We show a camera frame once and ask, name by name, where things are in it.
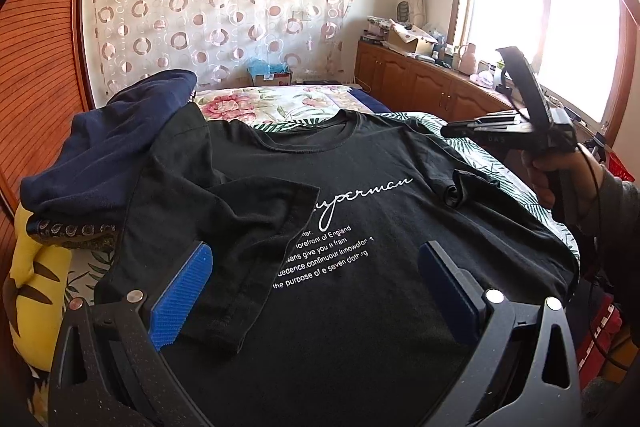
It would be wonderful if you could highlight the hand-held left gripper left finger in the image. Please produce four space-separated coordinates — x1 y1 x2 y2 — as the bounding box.
47 241 216 427

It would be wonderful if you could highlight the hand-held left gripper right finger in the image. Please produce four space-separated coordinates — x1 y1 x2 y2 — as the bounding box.
417 239 583 427

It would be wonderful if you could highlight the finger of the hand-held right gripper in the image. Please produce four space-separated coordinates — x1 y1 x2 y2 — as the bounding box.
440 120 526 140
467 109 522 124

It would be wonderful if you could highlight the black printed t-shirt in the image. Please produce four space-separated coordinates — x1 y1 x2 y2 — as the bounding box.
92 102 581 427

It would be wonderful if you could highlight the person's right forearm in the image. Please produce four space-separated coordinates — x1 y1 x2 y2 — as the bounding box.
575 167 640 358

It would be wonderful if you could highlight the person's right hand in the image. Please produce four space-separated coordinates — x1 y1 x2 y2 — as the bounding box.
522 147 608 233

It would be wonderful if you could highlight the leaf print bedsheet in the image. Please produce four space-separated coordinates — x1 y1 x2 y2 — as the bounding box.
30 107 581 427

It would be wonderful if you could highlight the wooden cabinet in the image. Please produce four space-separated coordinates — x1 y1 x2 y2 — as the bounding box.
355 41 531 122

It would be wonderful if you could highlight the open cardboard box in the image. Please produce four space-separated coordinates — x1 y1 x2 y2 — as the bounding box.
387 19 438 55

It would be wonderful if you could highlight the patterned storage box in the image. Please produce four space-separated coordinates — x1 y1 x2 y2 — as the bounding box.
367 16 392 42

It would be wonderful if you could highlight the yellow patterned pillow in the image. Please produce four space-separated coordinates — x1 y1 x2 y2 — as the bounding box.
2 204 76 378

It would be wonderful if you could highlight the red printed bag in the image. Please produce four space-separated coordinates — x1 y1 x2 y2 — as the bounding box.
575 287 626 373

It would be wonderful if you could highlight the folded navy blue blanket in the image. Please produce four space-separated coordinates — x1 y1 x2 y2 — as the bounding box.
20 69 201 253

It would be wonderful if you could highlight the floral quilt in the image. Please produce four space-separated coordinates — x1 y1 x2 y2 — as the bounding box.
192 83 371 130

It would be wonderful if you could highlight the box with blue cloth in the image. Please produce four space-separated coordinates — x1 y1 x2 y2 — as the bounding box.
247 57 293 86

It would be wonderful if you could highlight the wooden louvered wardrobe door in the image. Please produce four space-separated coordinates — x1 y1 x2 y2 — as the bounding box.
0 0 96 218

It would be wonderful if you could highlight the circle pattern sheer curtain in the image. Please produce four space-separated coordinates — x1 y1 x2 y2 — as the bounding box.
85 0 368 108

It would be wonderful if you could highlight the black cable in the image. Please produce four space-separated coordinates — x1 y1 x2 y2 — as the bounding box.
575 132 636 375

